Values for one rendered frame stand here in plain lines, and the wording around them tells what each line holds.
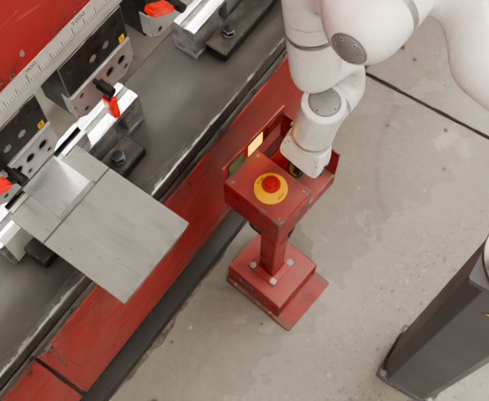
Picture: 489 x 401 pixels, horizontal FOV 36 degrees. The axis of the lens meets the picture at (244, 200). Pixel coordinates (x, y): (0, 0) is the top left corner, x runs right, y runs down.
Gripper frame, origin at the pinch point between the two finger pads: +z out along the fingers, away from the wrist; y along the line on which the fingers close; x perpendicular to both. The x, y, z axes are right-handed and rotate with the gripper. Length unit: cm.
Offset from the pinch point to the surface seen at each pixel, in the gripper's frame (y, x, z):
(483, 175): 36, 66, 71
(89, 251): -14, -47, -25
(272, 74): -18.9, 12.8, -1.0
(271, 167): -3.9, -5.8, -3.7
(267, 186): -1.3, -10.9, -6.9
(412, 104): 3, 73, 74
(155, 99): -30.4, -13.1, -10.9
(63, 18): -31, -28, -58
